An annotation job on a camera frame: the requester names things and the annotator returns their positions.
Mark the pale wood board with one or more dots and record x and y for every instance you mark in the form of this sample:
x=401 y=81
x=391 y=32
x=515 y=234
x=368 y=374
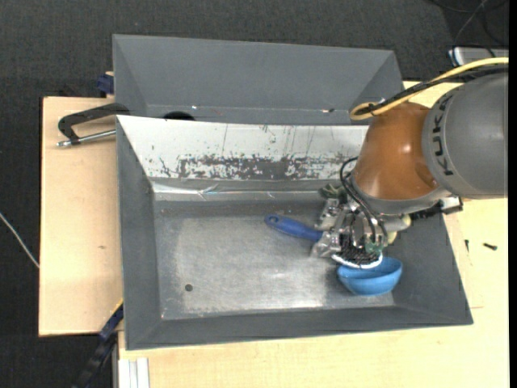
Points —
x=81 y=216

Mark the grey metal bin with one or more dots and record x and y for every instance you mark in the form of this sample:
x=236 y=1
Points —
x=242 y=265

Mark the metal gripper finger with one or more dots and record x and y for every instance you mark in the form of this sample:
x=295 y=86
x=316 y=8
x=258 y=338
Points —
x=329 y=213
x=325 y=247

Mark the small black screw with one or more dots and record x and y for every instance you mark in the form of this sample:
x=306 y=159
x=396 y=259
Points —
x=491 y=247

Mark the black round object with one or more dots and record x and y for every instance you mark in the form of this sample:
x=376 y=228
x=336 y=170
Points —
x=178 y=115

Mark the blue bowl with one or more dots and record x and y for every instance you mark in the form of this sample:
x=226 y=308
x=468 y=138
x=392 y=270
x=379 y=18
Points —
x=369 y=279

